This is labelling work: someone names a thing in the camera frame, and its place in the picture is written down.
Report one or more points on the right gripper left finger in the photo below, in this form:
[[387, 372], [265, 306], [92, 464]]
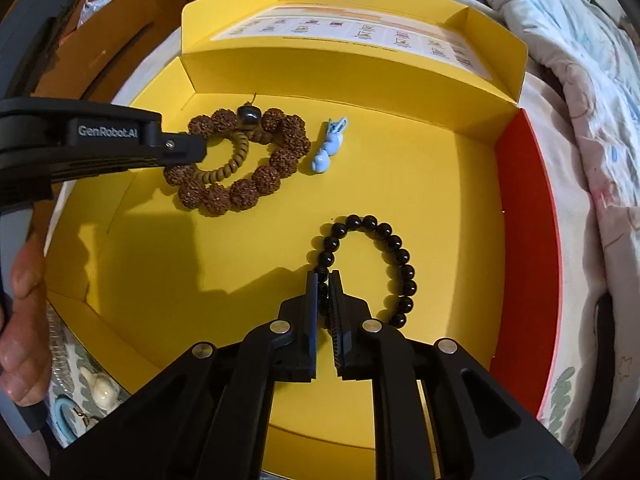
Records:
[[235, 388]]

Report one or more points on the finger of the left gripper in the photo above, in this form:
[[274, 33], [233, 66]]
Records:
[[182, 149]]

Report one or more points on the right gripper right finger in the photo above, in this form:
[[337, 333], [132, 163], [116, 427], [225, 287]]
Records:
[[367, 349]]

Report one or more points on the light blue bunny clip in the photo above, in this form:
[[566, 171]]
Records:
[[333, 141]]

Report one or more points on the white bunny figurine clip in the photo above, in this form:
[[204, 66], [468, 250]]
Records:
[[104, 391]]

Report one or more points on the person's left hand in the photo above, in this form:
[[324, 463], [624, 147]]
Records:
[[25, 352]]

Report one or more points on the wooden wardrobe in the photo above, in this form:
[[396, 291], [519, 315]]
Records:
[[93, 61]]

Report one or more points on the white plastic bag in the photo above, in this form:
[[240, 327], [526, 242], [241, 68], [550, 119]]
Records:
[[89, 8]]

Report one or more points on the leaf pattern bed cover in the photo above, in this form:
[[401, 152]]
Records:
[[570, 284]]

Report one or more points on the yellow cardboard box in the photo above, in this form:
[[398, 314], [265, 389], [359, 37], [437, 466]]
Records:
[[374, 295]]

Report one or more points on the pearl hair clip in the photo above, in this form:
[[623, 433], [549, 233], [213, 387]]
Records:
[[60, 368]]

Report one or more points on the floral quilt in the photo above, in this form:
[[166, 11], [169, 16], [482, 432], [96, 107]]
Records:
[[598, 68]]

